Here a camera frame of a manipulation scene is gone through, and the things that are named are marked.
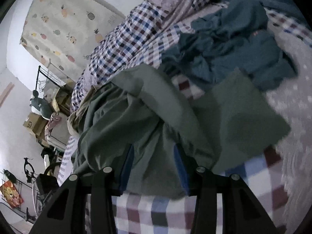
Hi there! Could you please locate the olive green garment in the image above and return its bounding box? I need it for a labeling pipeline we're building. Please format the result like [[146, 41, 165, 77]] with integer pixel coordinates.
[[73, 65, 290, 199]]

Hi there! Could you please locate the checkered bed sheet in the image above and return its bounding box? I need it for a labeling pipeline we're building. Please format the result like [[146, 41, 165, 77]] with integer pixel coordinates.
[[57, 4, 312, 234]]

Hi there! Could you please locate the red decorated poster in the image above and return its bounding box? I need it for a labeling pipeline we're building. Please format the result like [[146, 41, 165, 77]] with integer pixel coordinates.
[[0, 180, 24, 208]]

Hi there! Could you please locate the khaki beige garment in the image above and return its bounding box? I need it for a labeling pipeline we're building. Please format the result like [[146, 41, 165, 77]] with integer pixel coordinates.
[[67, 86, 97, 139]]

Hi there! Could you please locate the cardboard box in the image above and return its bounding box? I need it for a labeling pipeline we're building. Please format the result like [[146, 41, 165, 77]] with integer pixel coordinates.
[[23, 113, 48, 136]]

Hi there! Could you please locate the black metal rack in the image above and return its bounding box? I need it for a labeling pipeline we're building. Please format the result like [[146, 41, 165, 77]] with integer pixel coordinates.
[[35, 60, 74, 94]]

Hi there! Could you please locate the dark teal garment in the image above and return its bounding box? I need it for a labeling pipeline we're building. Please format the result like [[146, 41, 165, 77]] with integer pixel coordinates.
[[159, 0, 298, 91]]

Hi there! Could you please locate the pineapple print curtain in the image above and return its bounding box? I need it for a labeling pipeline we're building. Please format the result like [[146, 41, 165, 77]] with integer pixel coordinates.
[[21, 0, 124, 81]]

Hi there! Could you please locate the checkered rolled quilt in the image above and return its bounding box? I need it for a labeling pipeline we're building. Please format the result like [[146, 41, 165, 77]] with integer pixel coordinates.
[[70, 0, 212, 112]]

